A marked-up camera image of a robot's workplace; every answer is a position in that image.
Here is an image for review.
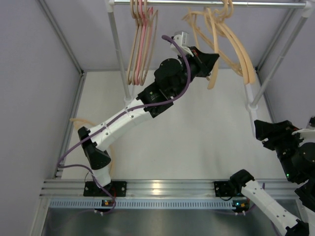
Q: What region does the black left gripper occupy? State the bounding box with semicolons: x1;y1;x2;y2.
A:
171;46;219;98

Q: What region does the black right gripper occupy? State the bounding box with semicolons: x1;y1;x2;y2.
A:
253;120;305;181

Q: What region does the cream thin hanger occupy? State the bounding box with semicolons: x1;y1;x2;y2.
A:
187;0;251;86
181;0;257;86
204;0;234;89
69;118;116;177

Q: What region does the pink plastic hanger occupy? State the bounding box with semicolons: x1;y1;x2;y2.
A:
128;0;158;86

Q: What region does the tan hanger of group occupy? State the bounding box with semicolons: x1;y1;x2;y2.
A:
138;9;158;86

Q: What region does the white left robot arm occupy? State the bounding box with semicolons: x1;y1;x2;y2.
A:
78;47;219;196

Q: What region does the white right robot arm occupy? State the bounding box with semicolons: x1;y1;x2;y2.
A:
228;120;315;236

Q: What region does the white clothes rack frame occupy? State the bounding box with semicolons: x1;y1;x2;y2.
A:
105;0;315;121

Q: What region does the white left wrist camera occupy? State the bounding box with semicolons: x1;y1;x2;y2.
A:
171;31;193;56

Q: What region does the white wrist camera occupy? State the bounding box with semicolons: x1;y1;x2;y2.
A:
292;116;315;140
171;31;193;56

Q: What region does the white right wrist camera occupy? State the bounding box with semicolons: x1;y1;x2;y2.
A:
292;116;315;140

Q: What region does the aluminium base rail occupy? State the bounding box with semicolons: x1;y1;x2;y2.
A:
39;179;300;199

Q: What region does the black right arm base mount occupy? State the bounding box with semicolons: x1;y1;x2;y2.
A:
214;180;242;201

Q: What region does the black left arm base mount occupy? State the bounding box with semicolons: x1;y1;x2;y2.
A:
83;181;127;197

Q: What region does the white slotted cable duct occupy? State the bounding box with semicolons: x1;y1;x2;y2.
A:
49;199;248;210

